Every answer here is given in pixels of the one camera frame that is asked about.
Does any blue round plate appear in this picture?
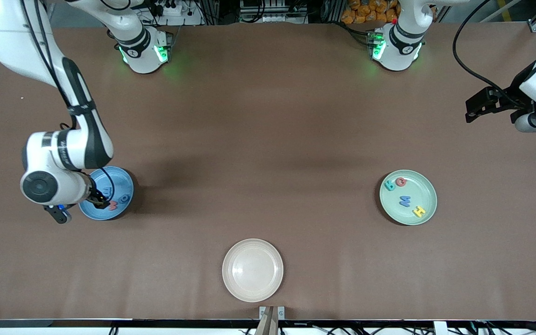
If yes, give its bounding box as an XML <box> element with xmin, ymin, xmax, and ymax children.
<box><xmin>79</xmin><ymin>166</ymin><xmax>134</xmax><ymax>221</ymax></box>

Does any light green round plate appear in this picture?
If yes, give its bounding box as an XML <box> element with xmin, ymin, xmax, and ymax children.
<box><xmin>379</xmin><ymin>169</ymin><xmax>437</xmax><ymax>226</ymax></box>

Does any orange objects heap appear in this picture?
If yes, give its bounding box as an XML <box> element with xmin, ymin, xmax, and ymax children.
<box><xmin>341</xmin><ymin>0</ymin><xmax>401</xmax><ymax>25</ymax></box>

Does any beige round plate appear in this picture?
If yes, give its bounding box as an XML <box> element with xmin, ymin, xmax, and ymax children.
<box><xmin>222</xmin><ymin>239</ymin><xmax>284</xmax><ymax>303</ymax></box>

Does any white power strip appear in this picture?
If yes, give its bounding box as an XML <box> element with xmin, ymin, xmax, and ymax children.
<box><xmin>149</xmin><ymin>0</ymin><xmax>203</xmax><ymax>27</ymax></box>

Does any wooden stick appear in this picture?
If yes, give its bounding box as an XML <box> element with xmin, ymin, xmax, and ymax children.
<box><xmin>254</xmin><ymin>306</ymin><xmax>279</xmax><ymax>335</ymax></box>

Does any grey equipment rack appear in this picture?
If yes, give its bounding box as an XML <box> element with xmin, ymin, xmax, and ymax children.
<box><xmin>239</xmin><ymin>0</ymin><xmax>309</xmax><ymax>24</ymax></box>

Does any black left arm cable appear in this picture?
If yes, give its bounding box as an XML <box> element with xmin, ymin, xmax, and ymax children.
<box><xmin>452</xmin><ymin>0</ymin><xmax>522</xmax><ymax>101</ymax></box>

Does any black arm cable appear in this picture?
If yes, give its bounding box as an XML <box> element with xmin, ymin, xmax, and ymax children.
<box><xmin>19</xmin><ymin>0</ymin><xmax>116</xmax><ymax>205</ymax></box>
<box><xmin>452</xmin><ymin>0</ymin><xmax>522</xmax><ymax>101</ymax></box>

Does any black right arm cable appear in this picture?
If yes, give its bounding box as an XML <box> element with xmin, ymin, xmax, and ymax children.
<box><xmin>19</xmin><ymin>0</ymin><xmax>116</xmax><ymax>205</ymax></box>

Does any small metal bracket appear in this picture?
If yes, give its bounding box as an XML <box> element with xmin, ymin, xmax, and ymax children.
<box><xmin>259</xmin><ymin>306</ymin><xmax>285</xmax><ymax>321</ymax></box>

